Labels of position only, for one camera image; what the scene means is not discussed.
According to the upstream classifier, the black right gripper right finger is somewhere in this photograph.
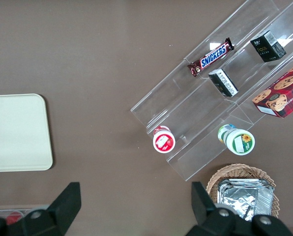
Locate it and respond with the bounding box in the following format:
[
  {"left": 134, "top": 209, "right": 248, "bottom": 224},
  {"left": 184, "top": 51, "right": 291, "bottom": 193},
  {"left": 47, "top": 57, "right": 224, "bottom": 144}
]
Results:
[{"left": 185, "top": 181, "right": 293, "bottom": 236}]

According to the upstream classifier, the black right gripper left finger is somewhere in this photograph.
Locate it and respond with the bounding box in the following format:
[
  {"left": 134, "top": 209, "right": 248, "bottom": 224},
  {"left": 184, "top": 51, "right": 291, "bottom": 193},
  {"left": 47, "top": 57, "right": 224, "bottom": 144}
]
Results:
[{"left": 0, "top": 181, "right": 82, "bottom": 236}]

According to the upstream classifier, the aluminium foil tray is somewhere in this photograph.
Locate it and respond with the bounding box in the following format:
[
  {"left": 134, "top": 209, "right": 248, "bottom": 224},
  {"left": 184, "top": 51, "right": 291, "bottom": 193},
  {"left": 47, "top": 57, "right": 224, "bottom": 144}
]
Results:
[{"left": 217, "top": 178, "right": 275, "bottom": 222}]

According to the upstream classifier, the light tan wicker basket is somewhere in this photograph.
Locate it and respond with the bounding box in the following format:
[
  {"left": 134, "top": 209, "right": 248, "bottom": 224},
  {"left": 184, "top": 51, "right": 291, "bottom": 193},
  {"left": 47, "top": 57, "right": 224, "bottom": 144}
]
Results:
[{"left": 206, "top": 164, "right": 280, "bottom": 219}]

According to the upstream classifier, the cream rectangular plastic tray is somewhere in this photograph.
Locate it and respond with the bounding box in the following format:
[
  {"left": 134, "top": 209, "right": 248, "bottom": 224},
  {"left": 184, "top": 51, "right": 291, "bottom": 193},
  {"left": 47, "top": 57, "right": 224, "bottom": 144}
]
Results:
[{"left": 0, "top": 93, "right": 54, "bottom": 173}]

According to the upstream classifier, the red drink bottle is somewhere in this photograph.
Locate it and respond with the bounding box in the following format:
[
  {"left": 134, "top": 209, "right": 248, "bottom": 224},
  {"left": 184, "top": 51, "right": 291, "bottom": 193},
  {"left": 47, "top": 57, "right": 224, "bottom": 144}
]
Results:
[{"left": 6, "top": 212, "right": 22, "bottom": 225}]

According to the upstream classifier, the green lid yogurt cup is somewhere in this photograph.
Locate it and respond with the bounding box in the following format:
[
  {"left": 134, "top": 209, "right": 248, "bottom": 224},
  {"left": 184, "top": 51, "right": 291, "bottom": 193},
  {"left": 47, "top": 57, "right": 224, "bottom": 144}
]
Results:
[{"left": 217, "top": 123, "right": 256, "bottom": 156}]

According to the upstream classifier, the red lid yogurt cup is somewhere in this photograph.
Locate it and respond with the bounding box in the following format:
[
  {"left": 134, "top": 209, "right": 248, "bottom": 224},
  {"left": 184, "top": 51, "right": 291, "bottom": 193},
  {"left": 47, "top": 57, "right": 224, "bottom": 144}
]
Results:
[{"left": 152, "top": 124, "right": 176, "bottom": 154}]

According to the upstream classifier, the clear acrylic stepped shelf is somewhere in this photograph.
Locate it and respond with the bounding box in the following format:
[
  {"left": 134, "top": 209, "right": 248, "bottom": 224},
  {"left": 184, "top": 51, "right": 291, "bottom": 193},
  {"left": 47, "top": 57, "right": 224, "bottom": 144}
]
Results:
[{"left": 130, "top": 0, "right": 293, "bottom": 182}]

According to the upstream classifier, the black box with white label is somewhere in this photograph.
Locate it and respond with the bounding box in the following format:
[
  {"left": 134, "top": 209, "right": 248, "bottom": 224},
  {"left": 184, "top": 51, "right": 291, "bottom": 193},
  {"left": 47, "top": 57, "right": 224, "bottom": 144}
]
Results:
[{"left": 207, "top": 68, "right": 239, "bottom": 98}]

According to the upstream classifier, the red chocolate chip cookie box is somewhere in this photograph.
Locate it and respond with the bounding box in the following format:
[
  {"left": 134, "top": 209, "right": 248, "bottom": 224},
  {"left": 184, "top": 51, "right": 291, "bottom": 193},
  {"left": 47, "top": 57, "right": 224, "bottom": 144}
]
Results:
[{"left": 251, "top": 59, "right": 293, "bottom": 119}]

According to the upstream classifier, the Snickers chocolate bar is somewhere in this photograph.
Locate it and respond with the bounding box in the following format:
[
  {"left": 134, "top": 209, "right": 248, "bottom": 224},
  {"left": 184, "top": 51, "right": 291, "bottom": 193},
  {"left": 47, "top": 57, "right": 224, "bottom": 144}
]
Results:
[{"left": 187, "top": 37, "right": 235, "bottom": 77}]

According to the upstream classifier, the black box with Face print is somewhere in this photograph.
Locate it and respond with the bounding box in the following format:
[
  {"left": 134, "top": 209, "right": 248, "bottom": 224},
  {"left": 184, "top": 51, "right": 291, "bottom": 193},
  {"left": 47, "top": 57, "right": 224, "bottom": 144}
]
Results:
[{"left": 249, "top": 30, "right": 287, "bottom": 63}]

